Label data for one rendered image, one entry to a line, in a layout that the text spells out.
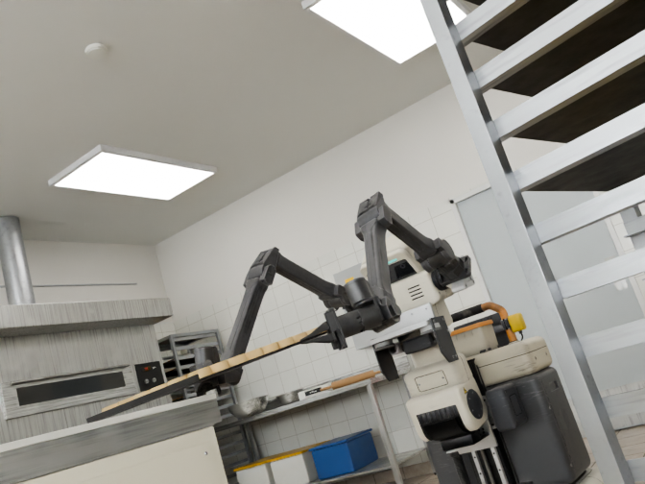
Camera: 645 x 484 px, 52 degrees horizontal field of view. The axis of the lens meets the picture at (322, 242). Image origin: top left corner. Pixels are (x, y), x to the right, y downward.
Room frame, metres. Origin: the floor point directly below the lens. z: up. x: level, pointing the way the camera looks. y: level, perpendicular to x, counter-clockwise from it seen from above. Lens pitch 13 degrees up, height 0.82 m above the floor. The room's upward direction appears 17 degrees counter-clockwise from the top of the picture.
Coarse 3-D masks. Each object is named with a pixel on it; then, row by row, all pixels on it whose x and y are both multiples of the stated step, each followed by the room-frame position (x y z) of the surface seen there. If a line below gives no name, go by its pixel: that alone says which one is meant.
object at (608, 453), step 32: (448, 32) 0.98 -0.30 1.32; (448, 64) 0.99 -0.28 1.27; (480, 96) 0.99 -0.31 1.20; (480, 128) 0.98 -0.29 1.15; (512, 192) 0.98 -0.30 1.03; (512, 224) 0.99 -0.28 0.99; (544, 256) 0.99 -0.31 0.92; (544, 288) 0.98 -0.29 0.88; (544, 320) 0.99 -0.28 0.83; (576, 352) 0.98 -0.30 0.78; (576, 384) 0.99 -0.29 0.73; (608, 416) 1.00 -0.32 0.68; (608, 448) 0.98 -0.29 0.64; (608, 480) 0.99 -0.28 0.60
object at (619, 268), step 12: (636, 252) 0.91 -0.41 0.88; (600, 264) 0.95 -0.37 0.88; (612, 264) 0.94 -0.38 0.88; (624, 264) 0.93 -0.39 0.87; (636, 264) 0.92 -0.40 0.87; (576, 276) 0.98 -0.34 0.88; (588, 276) 0.96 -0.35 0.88; (600, 276) 0.95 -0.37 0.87; (612, 276) 0.94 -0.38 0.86; (624, 276) 0.93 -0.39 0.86; (564, 288) 0.99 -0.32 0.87; (576, 288) 0.98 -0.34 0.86; (588, 288) 0.97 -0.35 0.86
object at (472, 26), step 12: (492, 0) 0.95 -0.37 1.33; (504, 0) 0.94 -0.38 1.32; (516, 0) 0.93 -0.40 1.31; (528, 0) 0.94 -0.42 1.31; (480, 12) 0.97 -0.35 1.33; (492, 12) 0.95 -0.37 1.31; (504, 12) 0.95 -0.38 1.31; (456, 24) 1.00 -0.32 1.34; (468, 24) 0.98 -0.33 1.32; (480, 24) 0.97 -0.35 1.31; (492, 24) 0.98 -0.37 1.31; (468, 36) 1.00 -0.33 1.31
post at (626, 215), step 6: (630, 210) 1.31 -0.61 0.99; (636, 210) 1.31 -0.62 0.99; (624, 216) 1.32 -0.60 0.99; (630, 216) 1.31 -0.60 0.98; (636, 216) 1.30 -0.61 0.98; (624, 222) 1.32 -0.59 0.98; (636, 234) 1.31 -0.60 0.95; (642, 234) 1.30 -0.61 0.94; (636, 240) 1.31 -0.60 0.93; (642, 240) 1.31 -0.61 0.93; (636, 246) 1.32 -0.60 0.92; (642, 246) 1.31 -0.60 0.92
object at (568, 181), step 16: (624, 144) 0.93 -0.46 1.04; (640, 144) 0.97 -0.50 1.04; (592, 160) 0.97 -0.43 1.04; (608, 160) 1.01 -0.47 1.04; (624, 160) 1.04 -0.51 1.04; (640, 160) 1.08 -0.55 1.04; (560, 176) 1.01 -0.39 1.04; (576, 176) 1.05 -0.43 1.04; (592, 176) 1.09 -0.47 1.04; (608, 176) 1.13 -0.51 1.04; (624, 176) 1.17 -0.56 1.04; (640, 176) 1.22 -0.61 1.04
